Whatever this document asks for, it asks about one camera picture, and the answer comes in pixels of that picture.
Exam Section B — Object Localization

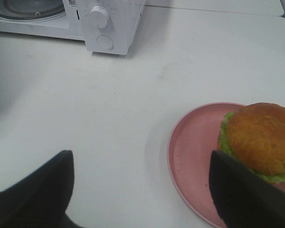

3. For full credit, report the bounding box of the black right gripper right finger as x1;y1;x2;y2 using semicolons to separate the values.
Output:
209;150;285;228

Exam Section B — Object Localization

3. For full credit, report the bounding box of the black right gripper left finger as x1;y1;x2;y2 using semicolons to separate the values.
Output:
0;150;79;228

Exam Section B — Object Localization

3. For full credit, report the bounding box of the burger with lettuce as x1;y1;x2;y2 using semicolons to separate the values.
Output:
217;103;285;183

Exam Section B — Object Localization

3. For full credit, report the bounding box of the pink round plate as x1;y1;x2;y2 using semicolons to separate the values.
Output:
166;102;285;228

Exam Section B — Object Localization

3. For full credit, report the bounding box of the white microwave knob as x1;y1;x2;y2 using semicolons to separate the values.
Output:
88;5;110;29

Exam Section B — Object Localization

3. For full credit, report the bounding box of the white microwave oven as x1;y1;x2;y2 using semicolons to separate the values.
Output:
0;0;145;55

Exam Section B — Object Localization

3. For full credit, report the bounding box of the glass microwave turntable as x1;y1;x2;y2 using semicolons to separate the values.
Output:
0;0;65;20

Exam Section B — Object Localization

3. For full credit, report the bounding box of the white warning sticker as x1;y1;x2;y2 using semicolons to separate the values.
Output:
68;0;76;7

